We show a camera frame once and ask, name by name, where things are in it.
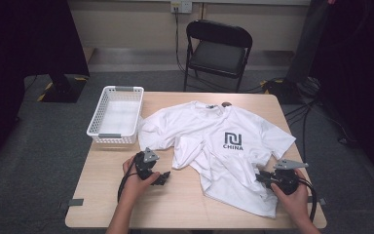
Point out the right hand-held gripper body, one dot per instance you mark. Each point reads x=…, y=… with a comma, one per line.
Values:
x=285, y=177

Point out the black stand base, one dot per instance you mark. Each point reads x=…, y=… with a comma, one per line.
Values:
x=63, y=89

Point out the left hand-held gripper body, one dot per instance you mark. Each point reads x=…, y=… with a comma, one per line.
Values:
x=145, y=164

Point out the white wall socket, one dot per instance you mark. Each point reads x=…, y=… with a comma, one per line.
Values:
x=181, y=6

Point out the grey table bracket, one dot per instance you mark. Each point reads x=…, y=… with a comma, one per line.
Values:
x=75, y=202
x=319, y=201

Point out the white t-shirt with dark print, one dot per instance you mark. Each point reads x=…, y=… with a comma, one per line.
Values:
x=220, y=152

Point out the person's left hand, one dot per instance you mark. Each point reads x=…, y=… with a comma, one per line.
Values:
x=136, y=187

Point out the person's right hand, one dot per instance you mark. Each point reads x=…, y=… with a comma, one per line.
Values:
x=293, y=201

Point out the dark curtain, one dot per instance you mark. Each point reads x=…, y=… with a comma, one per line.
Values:
x=360, y=65
x=19, y=48

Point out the black folding chair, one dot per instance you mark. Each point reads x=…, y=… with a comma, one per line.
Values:
x=219, y=55

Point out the small dark object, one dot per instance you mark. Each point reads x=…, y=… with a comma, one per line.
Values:
x=226, y=104

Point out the white plastic basket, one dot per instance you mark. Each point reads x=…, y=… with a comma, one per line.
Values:
x=117, y=113

